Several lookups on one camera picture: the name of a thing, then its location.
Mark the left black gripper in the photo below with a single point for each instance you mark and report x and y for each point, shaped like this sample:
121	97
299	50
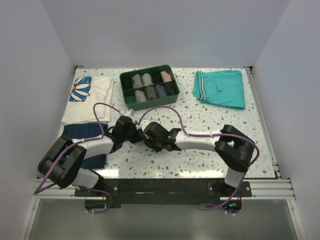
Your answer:
139	135

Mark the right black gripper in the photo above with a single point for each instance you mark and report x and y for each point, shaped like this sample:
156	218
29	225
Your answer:
148	140

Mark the green divided organizer tray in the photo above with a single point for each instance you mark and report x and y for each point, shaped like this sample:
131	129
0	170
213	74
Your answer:
128	91

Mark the navy blue garment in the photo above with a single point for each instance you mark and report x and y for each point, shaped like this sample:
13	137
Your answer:
85	130

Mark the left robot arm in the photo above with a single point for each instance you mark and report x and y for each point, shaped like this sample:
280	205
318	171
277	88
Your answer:
62	163

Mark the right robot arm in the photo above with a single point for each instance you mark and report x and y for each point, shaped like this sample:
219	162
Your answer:
233	147

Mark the pink rolled underwear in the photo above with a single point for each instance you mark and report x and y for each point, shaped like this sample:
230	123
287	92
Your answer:
166	77

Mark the beige grey rolled sock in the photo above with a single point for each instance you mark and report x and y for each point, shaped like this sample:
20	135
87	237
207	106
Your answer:
140	96

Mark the brown rolled sock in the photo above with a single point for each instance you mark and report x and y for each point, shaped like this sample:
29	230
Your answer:
151	93

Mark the striped rolled sock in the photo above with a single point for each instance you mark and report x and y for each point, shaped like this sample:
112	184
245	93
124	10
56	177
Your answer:
161	91

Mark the black rolled sock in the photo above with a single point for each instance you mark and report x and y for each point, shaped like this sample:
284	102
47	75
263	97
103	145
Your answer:
170	87

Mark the white daisy print shirt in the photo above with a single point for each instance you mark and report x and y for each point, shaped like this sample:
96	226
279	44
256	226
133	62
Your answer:
85	92

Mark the light grey rolled sock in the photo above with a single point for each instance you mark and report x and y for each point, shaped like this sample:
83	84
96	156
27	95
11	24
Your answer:
146	79

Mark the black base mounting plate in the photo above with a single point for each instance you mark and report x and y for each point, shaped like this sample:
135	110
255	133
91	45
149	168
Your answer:
155	191

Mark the teal folded shorts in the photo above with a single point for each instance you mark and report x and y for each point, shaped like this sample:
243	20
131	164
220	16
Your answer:
223	88

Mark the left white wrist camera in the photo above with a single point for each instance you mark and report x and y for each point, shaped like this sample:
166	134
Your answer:
130	113

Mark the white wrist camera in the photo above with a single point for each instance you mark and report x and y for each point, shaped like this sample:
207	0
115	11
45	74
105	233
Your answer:
142	125
130	113

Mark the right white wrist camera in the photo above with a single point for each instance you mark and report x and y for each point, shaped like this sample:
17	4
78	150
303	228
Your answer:
142	125

